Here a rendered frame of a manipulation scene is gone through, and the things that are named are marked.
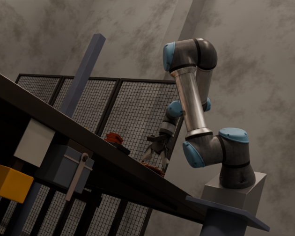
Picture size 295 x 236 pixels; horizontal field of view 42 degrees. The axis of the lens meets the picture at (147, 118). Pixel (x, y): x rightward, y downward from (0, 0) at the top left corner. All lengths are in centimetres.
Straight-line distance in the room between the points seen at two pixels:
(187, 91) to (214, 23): 469
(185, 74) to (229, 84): 383
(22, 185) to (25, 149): 10
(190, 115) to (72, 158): 55
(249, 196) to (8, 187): 94
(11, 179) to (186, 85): 80
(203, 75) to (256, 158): 309
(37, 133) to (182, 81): 67
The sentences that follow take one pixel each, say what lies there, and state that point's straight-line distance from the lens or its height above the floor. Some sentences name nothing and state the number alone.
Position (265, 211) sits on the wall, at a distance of 454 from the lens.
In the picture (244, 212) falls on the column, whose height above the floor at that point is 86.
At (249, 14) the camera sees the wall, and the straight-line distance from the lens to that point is 603.
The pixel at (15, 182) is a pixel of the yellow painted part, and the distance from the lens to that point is 114.
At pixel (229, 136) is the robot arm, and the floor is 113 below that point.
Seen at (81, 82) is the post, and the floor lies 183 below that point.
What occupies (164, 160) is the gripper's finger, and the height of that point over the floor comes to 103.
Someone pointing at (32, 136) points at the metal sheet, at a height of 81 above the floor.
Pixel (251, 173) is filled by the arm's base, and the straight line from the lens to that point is 166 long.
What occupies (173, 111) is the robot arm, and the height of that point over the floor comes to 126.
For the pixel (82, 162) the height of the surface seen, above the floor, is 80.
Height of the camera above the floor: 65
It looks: 17 degrees up
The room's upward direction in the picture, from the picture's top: 21 degrees clockwise
